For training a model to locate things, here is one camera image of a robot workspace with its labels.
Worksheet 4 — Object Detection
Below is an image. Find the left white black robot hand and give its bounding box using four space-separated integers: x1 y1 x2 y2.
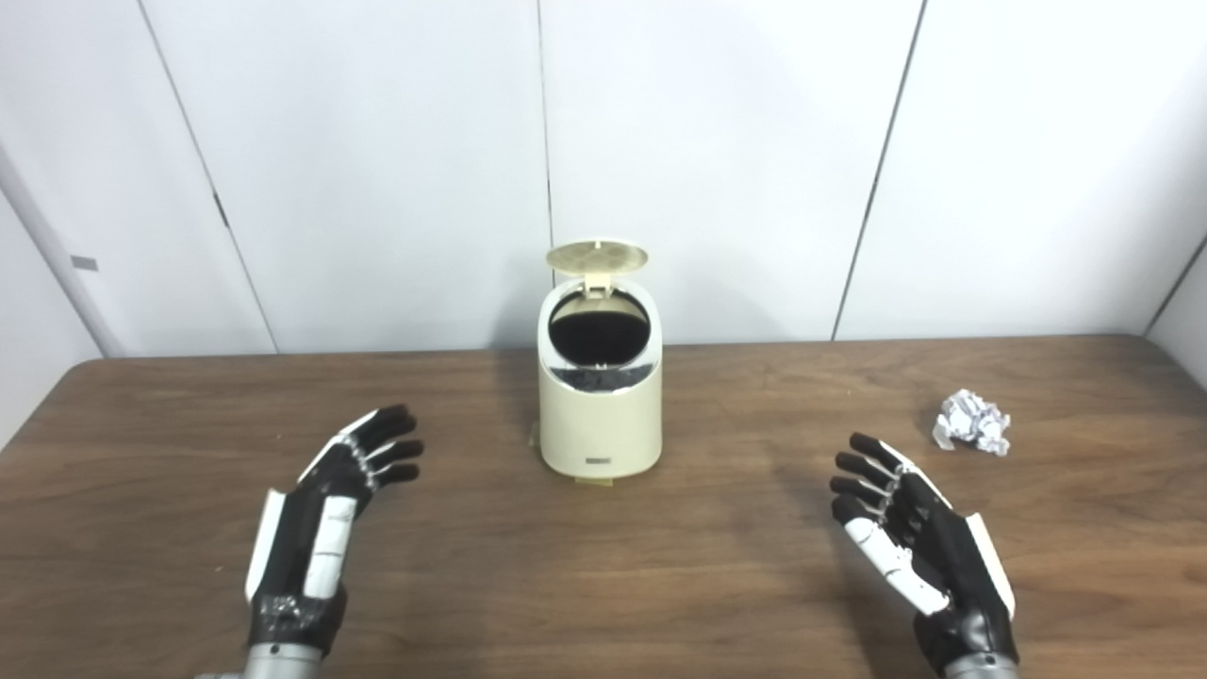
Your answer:
244 405 425 658

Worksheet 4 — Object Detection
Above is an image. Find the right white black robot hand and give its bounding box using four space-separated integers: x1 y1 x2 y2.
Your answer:
830 433 1021 676

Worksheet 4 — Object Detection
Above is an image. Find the white paper ball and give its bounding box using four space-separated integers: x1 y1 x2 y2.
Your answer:
933 389 1012 457

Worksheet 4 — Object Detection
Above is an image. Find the cream-colored lidded bin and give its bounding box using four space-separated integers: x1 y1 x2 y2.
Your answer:
537 240 663 478

